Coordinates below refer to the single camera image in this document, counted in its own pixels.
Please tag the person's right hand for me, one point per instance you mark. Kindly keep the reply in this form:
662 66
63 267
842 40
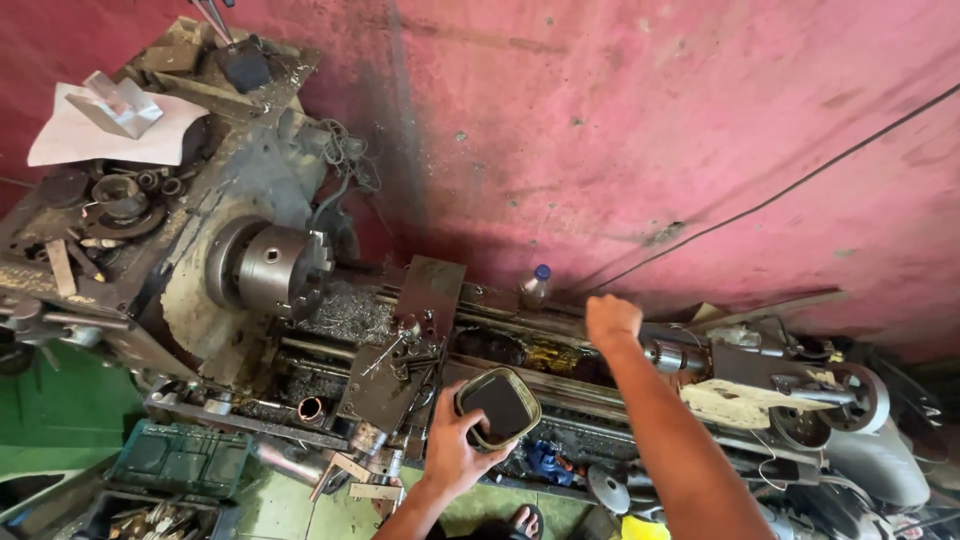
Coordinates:
611 322

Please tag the person's left hand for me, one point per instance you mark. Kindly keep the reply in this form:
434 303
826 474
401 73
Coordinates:
448 450

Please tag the person's right fingers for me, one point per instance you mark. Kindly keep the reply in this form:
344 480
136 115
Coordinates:
626 307

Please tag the rectangular tin of dark oil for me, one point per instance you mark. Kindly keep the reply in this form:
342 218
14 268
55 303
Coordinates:
501 406

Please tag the steel drill chuck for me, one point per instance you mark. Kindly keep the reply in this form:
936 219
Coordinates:
667 355

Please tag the plastic bottle with blue cap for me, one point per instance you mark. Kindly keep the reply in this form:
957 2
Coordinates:
535 289

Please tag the cream lathe tailstock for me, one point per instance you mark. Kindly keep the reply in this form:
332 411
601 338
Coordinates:
750 390

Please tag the blue cloth rag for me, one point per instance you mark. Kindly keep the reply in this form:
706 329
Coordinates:
546 461

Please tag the small grey handwheel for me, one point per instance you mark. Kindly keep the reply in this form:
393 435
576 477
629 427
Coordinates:
607 489

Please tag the yellow cloth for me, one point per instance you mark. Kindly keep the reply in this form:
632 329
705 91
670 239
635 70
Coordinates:
643 529

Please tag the person's foot in black sandal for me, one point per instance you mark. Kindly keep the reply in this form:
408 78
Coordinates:
527 521

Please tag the tailstock handwheel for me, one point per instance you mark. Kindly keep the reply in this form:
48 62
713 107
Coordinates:
862 397

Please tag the pile of metal swarf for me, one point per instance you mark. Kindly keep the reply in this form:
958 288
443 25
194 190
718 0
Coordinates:
349 315

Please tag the grey motor cover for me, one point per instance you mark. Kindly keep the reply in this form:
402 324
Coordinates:
877 465

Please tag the short copper pipe piece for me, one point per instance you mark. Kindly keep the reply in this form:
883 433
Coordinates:
310 409

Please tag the steel lathe chuck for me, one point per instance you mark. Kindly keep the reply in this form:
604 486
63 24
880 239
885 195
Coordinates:
277 266

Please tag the old grey metal lathe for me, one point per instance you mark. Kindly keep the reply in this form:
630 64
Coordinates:
247 195

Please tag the black block tool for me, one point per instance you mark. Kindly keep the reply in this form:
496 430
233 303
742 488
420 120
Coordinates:
244 67

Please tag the green plastic tool case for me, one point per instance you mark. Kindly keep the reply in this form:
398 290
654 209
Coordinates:
180 457

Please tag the rusty metal flange disc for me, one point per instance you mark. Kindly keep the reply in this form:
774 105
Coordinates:
146 223

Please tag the metal cup part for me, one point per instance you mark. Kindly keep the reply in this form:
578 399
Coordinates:
120 195

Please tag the crate of hand tools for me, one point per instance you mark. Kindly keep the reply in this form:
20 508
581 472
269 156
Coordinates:
150 519

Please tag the shiny metal block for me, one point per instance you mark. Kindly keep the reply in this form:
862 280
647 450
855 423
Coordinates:
116 109

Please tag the flat rusty metal bar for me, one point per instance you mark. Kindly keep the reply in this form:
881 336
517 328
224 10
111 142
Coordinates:
61 268

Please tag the white paper sheet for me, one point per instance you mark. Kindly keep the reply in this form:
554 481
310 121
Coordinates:
82 139

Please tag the dark round metal disc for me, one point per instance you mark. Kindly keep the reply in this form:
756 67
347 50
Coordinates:
64 189

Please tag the lathe tool post carriage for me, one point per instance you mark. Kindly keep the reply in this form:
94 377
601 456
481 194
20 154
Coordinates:
382 382

